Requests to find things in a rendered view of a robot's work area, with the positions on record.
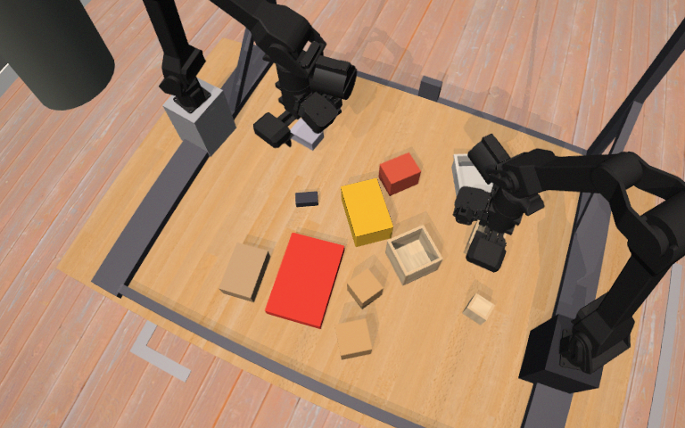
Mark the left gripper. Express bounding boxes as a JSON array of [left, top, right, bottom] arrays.
[[466, 184, 524, 273]]

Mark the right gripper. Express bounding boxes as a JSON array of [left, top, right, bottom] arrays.
[[253, 80, 311, 148]]

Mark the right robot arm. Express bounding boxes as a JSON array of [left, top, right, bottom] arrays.
[[143, 0, 357, 134]]

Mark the black metal gantry frame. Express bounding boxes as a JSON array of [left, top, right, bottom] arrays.
[[229, 18, 685, 238]]

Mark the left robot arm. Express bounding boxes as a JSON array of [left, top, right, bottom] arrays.
[[453, 134, 685, 375]]

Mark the white open box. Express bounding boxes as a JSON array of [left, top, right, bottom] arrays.
[[451, 154, 493, 196]]

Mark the yellow rectangular block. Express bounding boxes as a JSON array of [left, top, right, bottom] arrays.
[[341, 178, 393, 247]]

